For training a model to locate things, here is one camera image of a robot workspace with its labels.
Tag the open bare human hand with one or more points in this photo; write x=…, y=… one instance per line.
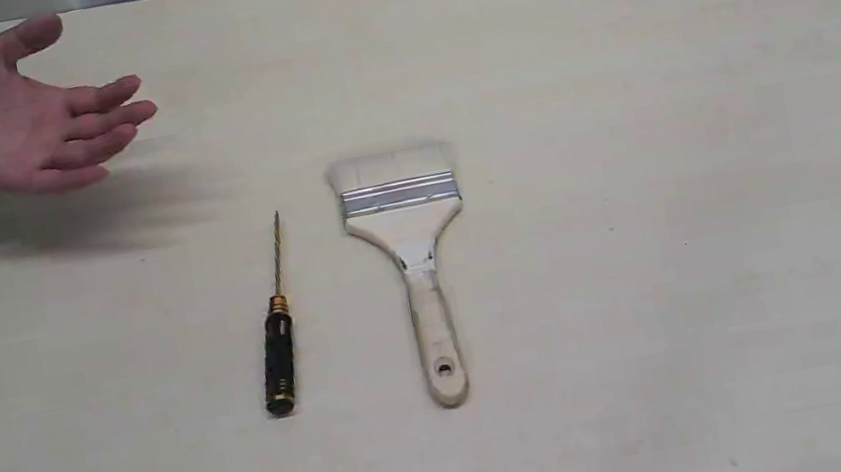
x=55, y=139

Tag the black gold precision screwdriver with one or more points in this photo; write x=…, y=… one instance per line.
x=279, y=369

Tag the wide wooden paint brush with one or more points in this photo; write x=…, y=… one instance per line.
x=401, y=201

